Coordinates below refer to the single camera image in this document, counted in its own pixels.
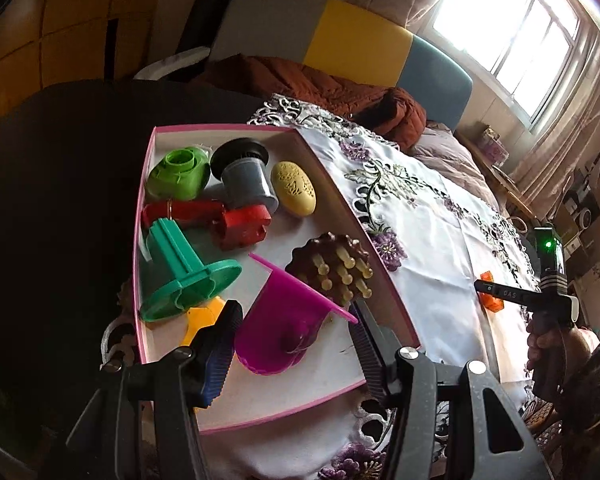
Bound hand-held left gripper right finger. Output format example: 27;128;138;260
347;299;553;480

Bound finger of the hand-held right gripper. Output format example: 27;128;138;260
474;280;541;307

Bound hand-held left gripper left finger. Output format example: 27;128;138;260
45;300;244;480

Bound orange plastic piece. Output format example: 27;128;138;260
480;271;505;315

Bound yellow curved plastic piece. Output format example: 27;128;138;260
181;296;227;347

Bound pink cardboard box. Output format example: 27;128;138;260
132;124;422;436

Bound magenta plastic cup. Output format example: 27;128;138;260
234;252;359;376

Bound green flanged plastic tube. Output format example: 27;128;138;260
139;218;243;323

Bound brown studded massage disc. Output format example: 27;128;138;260
285;232;375;306

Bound dark red plastic block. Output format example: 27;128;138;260
211;204;272;252

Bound red plastic tube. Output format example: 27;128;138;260
141;199;226;231

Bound grey black plastic cylinder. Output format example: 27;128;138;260
210;137;280;213

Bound light green round plastic part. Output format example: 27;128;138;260
146;146;212;200

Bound person's right hand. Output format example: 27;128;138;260
525;319;589;377

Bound black silver radio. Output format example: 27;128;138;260
560;180;600;241

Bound wooden bedside table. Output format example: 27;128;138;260
455;127;541;226

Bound embroidered floral tablecloth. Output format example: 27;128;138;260
100;92;541;480

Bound wicker chair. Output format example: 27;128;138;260
522;395;571;461

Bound pale pink quilt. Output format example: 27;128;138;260
412;121;506;211

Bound small pink patterned box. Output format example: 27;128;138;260
475;126;510;167

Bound sheer side curtain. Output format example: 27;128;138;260
510;25;600;221

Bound window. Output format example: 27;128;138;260
432;0;581;121

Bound rust orange blanket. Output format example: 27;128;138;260
195;55;427;151

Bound grey yellow blue headboard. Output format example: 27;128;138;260
207;0;473;133

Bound white cloth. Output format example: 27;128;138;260
132;46;212;81

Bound black rolled mat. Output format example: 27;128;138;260
172;0;248;56

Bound wooden wardrobe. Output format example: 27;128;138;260
0;0;168;136

